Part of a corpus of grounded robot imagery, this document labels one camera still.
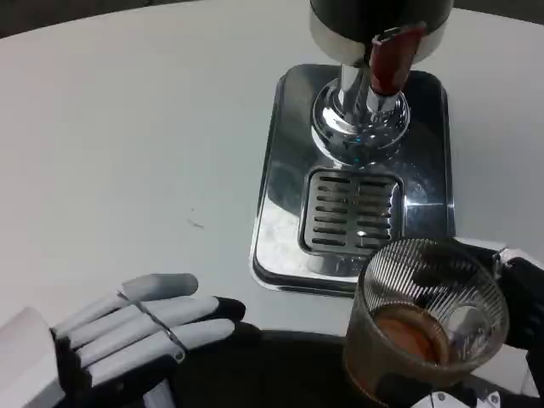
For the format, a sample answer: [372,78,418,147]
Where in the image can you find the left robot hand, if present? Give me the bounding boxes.
[0,273,247,408]

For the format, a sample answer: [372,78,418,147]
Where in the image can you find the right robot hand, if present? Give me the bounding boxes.
[373,237,544,408]

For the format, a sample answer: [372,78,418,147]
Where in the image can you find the clear ribbed glass cup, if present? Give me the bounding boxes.
[343,237,510,390]

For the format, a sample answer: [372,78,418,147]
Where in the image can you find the black robot torso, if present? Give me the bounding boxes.
[169,326,383,408]

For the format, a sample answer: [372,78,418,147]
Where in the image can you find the steel drip tray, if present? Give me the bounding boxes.
[250,63,456,294]

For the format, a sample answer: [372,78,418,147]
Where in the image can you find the slotted steel drain grid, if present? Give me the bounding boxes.
[297,167,405,258]

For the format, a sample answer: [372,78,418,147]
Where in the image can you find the black drink dispenser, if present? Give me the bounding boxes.
[309,0,451,165]

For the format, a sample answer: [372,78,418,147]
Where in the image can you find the red tap handle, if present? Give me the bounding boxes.
[368,20,428,94]

